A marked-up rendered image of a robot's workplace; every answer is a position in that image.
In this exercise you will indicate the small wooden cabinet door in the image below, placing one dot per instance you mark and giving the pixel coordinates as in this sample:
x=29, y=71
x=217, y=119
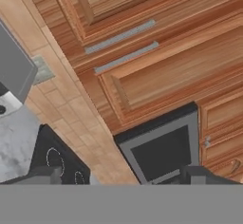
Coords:
x=226, y=172
x=224, y=112
x=226, y=148

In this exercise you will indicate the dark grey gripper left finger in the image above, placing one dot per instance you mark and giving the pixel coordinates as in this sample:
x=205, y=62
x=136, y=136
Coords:
x=42, y=175

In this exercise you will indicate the grey wall socket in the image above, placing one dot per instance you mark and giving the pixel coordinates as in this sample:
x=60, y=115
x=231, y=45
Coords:
x=42, y=70

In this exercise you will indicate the black and grey microwave oven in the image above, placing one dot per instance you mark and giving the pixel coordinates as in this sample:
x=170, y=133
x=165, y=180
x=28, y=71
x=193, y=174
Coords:
x=161, y=152

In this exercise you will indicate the black hob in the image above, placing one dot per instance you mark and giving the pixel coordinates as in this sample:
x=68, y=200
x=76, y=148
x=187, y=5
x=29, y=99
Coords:
x=65, y=158

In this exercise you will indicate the grey range hood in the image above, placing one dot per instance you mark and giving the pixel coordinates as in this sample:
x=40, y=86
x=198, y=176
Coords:
x=14, y=66

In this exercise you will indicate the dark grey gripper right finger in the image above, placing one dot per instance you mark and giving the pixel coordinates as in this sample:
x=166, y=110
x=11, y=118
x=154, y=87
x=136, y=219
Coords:
x=193, y=172

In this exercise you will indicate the small grey cabinet knob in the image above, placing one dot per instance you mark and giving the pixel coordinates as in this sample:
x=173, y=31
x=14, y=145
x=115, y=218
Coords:
x=207, y=141

